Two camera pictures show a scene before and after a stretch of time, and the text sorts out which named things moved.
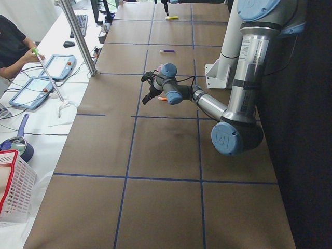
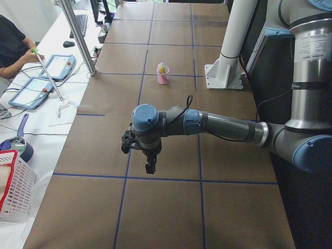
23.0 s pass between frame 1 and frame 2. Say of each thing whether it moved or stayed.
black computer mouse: stayed
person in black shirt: stayed
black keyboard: stayed
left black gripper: moved
